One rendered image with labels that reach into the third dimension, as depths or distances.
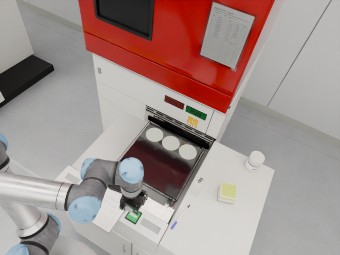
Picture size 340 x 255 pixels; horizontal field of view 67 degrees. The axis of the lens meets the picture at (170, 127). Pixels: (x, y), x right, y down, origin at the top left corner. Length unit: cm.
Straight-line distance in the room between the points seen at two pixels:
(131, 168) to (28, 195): 28
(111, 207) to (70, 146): 145
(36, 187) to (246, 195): 92
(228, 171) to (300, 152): 175
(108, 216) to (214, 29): 86
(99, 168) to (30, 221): 39
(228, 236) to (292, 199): 151
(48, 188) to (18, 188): 8
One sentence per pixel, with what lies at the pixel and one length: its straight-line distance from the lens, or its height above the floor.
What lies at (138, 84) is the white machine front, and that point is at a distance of 144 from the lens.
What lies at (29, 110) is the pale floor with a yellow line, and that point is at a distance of 298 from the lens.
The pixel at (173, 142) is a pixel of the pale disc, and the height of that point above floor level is 90.
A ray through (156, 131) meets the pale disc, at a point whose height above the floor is 90.
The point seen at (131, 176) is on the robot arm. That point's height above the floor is 138.
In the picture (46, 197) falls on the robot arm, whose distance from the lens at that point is 77.
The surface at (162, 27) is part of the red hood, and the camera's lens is 111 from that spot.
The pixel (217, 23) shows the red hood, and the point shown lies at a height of 162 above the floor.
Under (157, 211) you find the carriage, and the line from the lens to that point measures 128.
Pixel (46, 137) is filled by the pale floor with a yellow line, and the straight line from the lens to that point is 269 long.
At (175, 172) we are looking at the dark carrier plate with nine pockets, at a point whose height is 90.
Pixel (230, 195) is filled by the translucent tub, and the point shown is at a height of 103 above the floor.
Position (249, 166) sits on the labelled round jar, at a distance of 136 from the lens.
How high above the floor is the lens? 207
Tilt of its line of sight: 51 degrees down
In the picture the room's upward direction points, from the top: 11 degrees clockwise
